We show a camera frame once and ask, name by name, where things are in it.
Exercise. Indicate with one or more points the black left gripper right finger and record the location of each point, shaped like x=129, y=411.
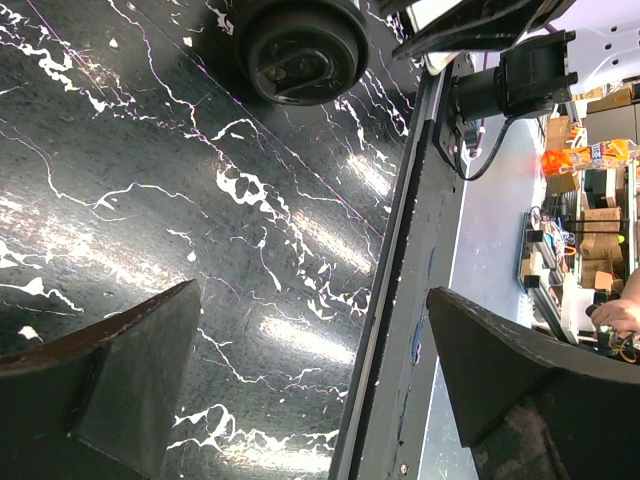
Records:
x=529, y=406

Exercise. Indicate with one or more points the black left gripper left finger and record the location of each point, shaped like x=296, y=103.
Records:
x=99, y=403

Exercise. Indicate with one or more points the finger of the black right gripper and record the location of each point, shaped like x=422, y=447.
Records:
x=481, y=25

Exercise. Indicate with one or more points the single black lid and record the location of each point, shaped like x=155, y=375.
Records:
x=302, y=53

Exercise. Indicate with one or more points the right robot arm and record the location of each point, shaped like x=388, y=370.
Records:
x=531, y=77

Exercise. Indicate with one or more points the person forearm and hand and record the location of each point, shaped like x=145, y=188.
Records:
x=621, y=314

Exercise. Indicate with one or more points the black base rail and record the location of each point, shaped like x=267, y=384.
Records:
x=387, y=405

